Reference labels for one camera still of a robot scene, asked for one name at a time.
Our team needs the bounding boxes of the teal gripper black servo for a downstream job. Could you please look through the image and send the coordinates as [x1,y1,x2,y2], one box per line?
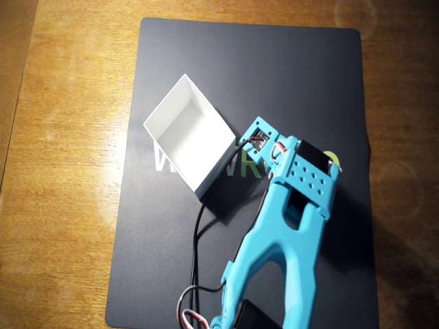
[274,135,344,178]

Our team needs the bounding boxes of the white open box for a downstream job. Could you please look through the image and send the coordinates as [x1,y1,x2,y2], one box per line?
[143,73,237,202]

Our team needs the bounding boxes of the black mat with logo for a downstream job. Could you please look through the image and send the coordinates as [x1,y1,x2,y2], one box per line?
[104,16,381,329]

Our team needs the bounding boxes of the white red gripper servo wire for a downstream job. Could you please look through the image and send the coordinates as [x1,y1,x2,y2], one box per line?
[270,142,289,162]

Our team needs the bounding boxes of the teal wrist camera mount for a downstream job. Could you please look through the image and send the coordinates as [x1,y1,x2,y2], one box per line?
[238,116,279,164]

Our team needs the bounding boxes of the black camera cable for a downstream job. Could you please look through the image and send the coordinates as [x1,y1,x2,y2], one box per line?
[189,139,257,329]

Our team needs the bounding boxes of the white red arm servo wire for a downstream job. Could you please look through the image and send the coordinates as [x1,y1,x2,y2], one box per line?
[175,283,226,329]

